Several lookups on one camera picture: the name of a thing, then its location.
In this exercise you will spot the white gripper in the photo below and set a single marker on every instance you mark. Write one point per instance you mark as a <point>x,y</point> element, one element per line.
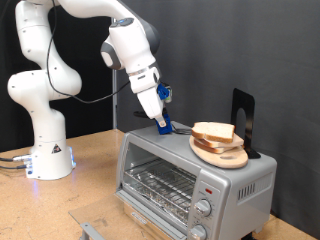
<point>151,103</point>

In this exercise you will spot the black spatula with blue block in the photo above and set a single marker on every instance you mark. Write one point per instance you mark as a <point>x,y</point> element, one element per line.
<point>168,129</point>

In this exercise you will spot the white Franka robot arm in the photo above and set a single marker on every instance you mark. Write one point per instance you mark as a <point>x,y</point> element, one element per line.
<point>50,143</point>

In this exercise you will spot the silver oven knob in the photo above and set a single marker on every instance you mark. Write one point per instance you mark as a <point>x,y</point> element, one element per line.
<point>198,232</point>
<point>203,207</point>

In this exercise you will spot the wooden block under oven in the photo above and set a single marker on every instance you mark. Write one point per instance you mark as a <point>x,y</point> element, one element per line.
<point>150,231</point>

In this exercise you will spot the silver toaster oven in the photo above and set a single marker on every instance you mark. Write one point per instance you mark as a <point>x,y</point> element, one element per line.
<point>253,186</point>

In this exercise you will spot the metal pole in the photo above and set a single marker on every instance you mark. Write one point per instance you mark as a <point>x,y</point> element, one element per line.
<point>114,113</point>

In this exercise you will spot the wooden cutting board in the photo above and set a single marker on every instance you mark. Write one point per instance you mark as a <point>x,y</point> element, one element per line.
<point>230,160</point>

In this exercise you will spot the black metal bookend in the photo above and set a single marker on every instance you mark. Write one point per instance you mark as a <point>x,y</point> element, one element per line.
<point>250,116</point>

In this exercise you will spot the dark grey backdrop curtain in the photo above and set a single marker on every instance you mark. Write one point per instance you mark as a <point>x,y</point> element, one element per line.
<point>216,50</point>

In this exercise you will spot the black backdrop curtain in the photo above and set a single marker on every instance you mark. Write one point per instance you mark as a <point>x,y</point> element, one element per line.
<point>5,50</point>

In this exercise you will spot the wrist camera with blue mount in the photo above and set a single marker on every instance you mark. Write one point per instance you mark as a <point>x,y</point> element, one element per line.
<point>162,91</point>

